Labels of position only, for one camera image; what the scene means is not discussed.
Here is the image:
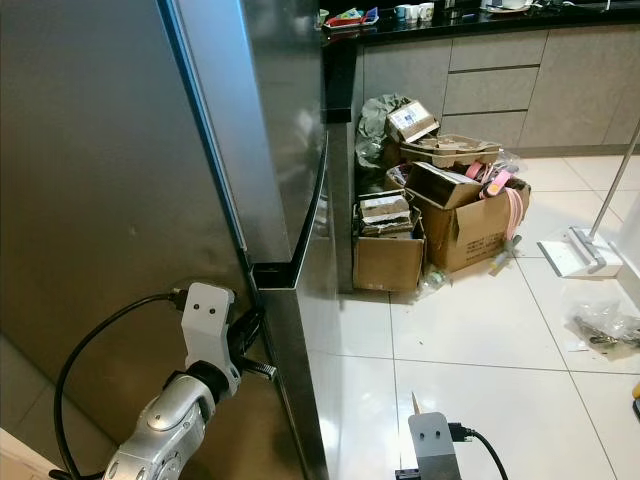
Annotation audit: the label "grey steel fridge door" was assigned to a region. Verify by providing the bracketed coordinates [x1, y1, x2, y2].
[160, 0, 329, 480]

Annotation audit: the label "grey steel fridge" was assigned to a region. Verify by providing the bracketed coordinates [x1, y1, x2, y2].
[0, 0, 257, 480]

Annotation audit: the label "small brown cardboard box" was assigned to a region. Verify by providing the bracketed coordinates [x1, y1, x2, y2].
[352, 190, 426, 293]

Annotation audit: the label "large brown cardboard box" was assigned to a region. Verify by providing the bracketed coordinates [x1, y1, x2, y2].
[415, 165, 529, 273]

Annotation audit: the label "green plastic bag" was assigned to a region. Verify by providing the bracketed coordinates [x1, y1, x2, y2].
[355, 93, 411, 171]

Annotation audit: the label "crumpled clear plastic bag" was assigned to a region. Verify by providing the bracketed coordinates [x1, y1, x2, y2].
[565, 290, 640, 353]

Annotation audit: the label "cardboard box with white label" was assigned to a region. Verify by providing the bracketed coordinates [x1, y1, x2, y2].
[385, 100, 441, 143]

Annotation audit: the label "white flat floor mop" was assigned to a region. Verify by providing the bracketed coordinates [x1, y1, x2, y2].
[537, 120, 640, 279]

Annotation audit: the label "brown pulp cup tray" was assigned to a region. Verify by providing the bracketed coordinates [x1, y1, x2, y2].
[400, 133, 501, 167]

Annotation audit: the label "grey kitchen cabinets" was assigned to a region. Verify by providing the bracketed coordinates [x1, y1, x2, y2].
[360, 25, 640, 151]

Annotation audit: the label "black kitchen countertop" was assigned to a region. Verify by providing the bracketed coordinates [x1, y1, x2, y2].
[322, 0, 640, 47]

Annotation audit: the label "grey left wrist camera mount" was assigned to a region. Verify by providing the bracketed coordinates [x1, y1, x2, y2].
[182, 283, 239, 376]

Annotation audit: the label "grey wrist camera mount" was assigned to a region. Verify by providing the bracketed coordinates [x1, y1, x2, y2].
[182, 283, 239, 376]
[407, 412, 464, 480]

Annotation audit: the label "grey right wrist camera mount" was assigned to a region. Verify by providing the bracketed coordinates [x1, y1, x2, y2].
[407, 412, 464, 480]

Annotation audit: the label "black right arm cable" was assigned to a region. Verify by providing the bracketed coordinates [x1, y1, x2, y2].
[450, 423, 511, 480]

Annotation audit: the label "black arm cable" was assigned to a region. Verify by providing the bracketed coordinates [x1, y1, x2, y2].
[53, 288, 191, 480]
[450, 423, 511, 480]

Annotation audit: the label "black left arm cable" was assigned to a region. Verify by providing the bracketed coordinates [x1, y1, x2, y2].
[53, 288, 191, 480]

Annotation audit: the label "pink strap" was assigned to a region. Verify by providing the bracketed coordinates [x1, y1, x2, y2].
[465, 160, 527, 247]

